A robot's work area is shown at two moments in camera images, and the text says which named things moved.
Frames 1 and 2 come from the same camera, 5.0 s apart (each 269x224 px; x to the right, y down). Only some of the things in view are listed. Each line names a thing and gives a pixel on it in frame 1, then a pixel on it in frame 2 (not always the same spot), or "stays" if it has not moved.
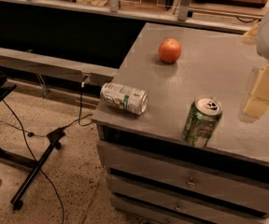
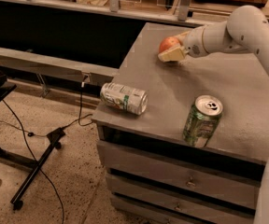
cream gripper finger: (268, 85) → (176, 53)
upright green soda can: (204, 116) stays
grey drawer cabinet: (174, 145) stays
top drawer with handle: (193, 178) stays
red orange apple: (169, 49) stays
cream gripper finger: (250, 35) → (182, 36)
